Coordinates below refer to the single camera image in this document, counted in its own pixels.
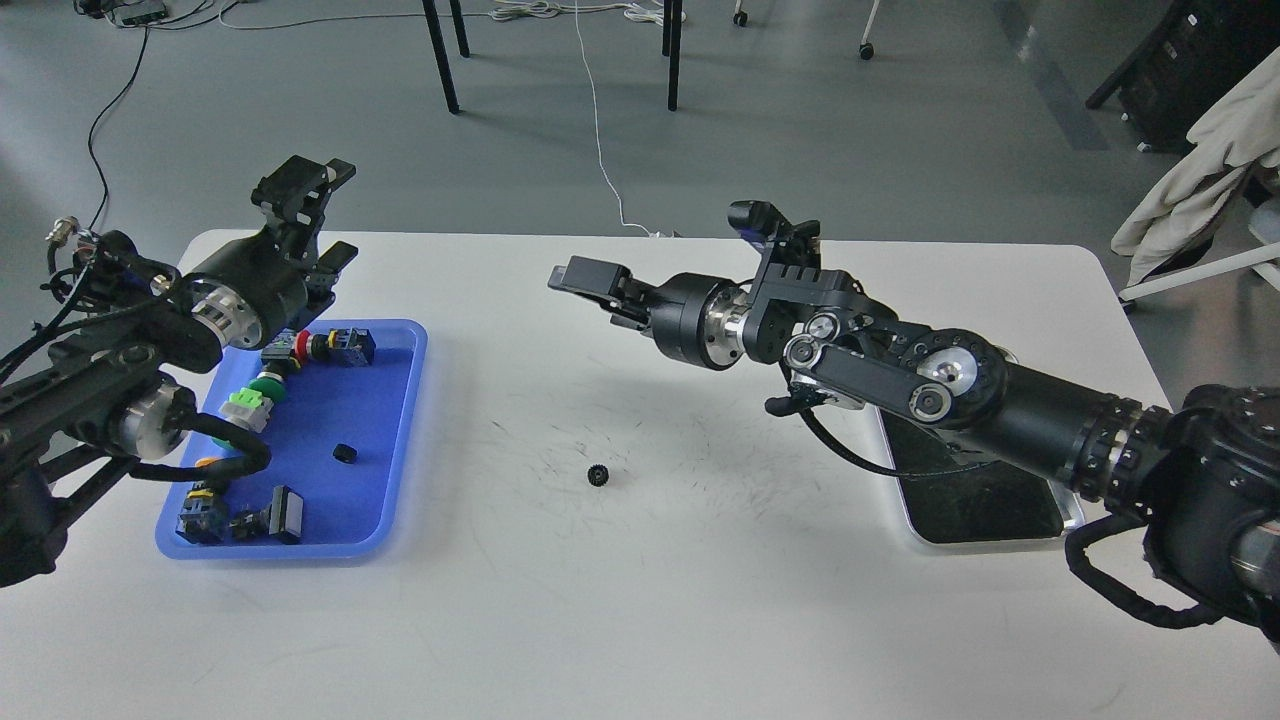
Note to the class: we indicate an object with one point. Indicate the blue plastic tray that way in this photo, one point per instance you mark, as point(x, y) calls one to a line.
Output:
point(349, 509)

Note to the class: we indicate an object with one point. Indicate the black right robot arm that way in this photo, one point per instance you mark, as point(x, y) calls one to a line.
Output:
point(1191, 498)

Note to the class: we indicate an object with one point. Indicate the black square push button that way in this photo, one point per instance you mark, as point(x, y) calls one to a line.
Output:
point(281, 520)

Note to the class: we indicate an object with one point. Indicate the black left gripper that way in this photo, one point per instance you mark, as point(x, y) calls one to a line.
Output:
point(251, 290)

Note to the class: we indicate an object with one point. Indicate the black cabinet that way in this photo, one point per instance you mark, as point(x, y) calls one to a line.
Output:
point(1197, 52)

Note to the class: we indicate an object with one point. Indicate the power strip on floor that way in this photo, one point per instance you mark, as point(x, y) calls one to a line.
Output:
point(132, 14)

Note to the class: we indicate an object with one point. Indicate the beige cloth on chair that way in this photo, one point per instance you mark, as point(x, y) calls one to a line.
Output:
point(1239, 133)

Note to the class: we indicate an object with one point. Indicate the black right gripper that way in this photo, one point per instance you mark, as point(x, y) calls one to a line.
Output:
point(693, 318)

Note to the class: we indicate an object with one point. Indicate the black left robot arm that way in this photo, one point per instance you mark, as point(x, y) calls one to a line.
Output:
point(88, 400)

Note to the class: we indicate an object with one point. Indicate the green push button switch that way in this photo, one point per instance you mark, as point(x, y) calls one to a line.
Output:
point(251, 406)

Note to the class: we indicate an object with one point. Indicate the black table leg left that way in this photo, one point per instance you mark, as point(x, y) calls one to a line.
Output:
point(434, 22)

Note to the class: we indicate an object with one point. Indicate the black table leg right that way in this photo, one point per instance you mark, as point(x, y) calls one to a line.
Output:
point(670, 47)

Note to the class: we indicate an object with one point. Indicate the black table leg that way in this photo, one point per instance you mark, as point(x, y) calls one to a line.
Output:
point(670, 47)
point(434, 22)

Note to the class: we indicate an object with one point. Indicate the yellow push button switch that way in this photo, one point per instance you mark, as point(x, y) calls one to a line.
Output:
point(204, 517)

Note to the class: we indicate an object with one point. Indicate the red push button switch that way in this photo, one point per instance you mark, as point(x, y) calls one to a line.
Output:
point(290, 351)

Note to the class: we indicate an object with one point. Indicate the shiny metal tray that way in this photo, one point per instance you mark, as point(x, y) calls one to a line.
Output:
point(955, 501)

